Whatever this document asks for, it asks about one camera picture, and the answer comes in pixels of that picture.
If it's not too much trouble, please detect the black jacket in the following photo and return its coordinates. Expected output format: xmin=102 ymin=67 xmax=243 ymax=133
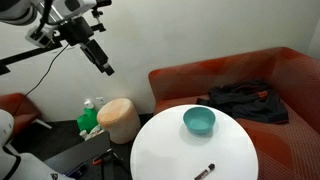
xmin=195 ymin=78 xmax=290 ymax=125

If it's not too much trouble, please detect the black camera on mount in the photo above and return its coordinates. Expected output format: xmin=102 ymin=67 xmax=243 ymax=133
xmin=87 ymin=0 xmax=113 ymax=34

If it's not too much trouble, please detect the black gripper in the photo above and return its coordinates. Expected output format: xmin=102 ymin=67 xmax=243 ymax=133
xmin=59 ymin=16 xmax=115 ymax=77

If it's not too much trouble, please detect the black board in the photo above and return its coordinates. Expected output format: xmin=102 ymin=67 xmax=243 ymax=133
xmin=43 ymin=130 xmax=112 ymax=180

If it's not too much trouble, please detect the blue bowl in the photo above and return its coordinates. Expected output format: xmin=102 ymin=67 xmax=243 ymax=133
xmin=182 ymin=107 xmax=217 ymax=136

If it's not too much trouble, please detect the red-handled tool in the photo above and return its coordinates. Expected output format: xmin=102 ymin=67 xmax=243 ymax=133
xmin=91 ymin=148 xmax=115 ymax=167

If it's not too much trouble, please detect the red fabric sofa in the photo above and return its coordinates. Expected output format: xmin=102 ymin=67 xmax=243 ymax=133
xmin=148 ymin=46 xmax=320 ymax=180

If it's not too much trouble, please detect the beige round pouf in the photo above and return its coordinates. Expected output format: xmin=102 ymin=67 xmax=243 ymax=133
xmin=96 ymin=97 xmax=142 ymax=145

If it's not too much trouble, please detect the small white container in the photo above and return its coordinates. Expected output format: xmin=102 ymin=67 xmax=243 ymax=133
xmin=79 ymin=129 xmax=90 ymax=140

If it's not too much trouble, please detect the thin black wall cable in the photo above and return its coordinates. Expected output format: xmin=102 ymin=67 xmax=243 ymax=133
xmin=23 ymin=43 xmax=71 ymax=98

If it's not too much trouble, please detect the red chair with white legs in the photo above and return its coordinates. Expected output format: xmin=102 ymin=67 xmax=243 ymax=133
xmin=0 ymin=92 xmax=53 ymax=141

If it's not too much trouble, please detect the black marker with white label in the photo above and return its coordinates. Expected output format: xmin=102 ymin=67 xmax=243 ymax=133
xmin=194 ymin=162 xmax=216 ymax=180

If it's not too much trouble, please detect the blue tool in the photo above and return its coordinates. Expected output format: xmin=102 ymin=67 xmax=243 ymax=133
xmin=64 ymin=162 xmax=88 ymax=178

